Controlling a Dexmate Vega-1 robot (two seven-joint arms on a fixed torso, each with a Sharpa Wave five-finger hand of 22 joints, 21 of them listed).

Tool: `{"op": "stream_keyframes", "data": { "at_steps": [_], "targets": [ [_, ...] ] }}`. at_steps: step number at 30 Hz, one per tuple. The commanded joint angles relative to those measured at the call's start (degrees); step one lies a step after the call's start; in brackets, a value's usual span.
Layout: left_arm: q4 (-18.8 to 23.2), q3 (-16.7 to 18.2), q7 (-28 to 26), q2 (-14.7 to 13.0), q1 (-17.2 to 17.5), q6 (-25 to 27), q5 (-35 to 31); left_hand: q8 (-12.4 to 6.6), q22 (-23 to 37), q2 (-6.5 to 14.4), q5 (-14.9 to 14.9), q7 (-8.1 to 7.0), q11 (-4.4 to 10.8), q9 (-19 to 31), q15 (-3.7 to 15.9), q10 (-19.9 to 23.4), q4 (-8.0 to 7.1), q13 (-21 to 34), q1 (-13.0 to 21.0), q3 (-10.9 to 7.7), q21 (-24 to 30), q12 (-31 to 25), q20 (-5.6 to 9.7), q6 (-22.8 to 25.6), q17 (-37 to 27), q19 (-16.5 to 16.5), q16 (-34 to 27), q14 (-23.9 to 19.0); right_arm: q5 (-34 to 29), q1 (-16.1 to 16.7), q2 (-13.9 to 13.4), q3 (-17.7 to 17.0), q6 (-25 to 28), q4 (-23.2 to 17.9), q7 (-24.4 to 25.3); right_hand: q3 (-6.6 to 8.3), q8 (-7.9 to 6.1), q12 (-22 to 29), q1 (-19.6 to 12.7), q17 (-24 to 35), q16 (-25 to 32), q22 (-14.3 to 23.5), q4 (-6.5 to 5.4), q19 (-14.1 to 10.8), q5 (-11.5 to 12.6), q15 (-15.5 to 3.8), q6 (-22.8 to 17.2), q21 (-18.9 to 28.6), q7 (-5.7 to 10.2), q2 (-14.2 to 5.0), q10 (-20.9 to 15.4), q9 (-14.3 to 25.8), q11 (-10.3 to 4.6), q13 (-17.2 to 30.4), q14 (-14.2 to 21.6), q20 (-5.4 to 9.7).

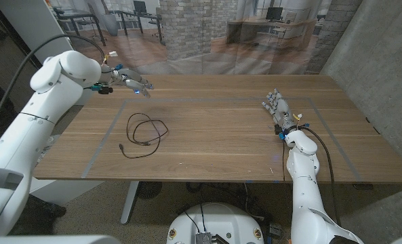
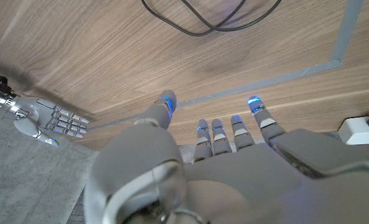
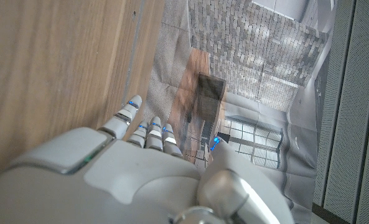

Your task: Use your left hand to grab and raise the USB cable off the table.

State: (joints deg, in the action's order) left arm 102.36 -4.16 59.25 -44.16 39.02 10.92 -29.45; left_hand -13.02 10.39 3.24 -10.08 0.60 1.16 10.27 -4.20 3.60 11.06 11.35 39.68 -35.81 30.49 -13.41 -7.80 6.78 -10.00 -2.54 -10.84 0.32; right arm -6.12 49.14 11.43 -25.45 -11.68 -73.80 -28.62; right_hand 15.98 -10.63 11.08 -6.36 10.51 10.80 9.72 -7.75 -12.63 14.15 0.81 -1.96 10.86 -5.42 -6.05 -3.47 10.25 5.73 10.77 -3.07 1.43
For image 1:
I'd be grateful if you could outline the white metal table leg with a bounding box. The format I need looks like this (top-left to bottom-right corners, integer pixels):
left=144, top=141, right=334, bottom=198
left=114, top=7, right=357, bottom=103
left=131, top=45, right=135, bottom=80
left=120, top=181, right=140, bottom=225

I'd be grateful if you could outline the black round floor fan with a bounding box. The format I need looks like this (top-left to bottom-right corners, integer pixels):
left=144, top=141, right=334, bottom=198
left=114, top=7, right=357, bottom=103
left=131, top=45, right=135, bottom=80
left=136, top=182, right=163, bottom=200

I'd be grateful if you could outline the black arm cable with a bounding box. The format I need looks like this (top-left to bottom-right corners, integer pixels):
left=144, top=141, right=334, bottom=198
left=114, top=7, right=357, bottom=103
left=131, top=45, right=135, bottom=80
left=300, top=125, right=342, bottom=226
left=0, top=33, right=106, bottom=138

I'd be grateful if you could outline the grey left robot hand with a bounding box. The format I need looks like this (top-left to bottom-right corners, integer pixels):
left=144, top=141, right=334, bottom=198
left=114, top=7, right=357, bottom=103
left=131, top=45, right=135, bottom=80
left=100, top=66, right=155, bottom=100

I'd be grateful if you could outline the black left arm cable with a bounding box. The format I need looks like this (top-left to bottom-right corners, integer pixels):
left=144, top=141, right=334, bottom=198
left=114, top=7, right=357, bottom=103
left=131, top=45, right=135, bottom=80
left=0, top=33, right=106, bottom=138

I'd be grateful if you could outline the black floor cable bundle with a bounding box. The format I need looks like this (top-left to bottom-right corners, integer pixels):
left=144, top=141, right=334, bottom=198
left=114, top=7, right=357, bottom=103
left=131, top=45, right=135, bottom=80
left=186, top=182, right=268, bottom=223

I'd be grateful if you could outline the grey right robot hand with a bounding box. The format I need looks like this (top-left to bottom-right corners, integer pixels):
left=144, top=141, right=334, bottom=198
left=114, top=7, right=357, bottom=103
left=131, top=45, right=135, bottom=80
left=261, top=88, right=297, bottom=131

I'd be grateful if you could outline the dark wooden door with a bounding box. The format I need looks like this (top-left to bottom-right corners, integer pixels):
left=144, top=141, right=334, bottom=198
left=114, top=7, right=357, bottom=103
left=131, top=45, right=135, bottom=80
left=0, top=0, right=44, bottom=143

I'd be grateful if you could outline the printed office backdrop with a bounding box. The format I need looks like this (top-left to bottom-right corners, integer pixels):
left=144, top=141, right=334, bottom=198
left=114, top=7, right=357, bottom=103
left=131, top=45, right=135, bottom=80
left=47, top=0, right=363, bottom=76

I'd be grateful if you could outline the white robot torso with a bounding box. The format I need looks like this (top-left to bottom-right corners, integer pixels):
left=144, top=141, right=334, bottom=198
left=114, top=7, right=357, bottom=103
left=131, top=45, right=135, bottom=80
left=166, top=202, right=265, bottom=244

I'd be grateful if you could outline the black USB cable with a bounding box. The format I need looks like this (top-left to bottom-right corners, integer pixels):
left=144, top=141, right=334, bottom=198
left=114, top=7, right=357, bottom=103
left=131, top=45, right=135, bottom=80
left=118, top=113, right=169, bottom=160

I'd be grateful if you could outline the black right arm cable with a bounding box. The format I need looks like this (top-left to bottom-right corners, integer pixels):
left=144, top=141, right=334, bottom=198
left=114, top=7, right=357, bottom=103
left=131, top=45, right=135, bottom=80
left=300, top=125, right=342, bottom=226

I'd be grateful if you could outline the white cabinet panel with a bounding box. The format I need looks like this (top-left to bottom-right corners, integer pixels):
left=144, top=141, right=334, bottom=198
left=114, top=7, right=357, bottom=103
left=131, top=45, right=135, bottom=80
left=0, top=0, right=96, bottom=106

